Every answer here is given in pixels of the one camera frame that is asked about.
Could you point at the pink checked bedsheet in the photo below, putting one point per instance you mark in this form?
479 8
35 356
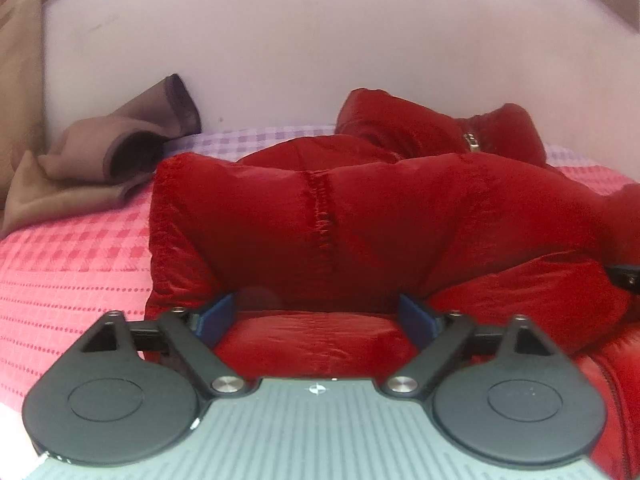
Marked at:
75 280

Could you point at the brown folded blanket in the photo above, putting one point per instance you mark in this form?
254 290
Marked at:
85 170

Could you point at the brown curtain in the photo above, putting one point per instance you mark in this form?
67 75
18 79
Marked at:
17 75

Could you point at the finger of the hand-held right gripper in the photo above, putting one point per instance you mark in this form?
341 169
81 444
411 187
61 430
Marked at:
627 277

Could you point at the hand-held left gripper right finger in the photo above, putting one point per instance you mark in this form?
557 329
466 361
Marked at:
414 321

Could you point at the red puffer jacket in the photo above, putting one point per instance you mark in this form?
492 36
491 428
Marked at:
380 225

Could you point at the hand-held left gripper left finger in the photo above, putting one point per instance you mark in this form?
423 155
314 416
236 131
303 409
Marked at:
216 321

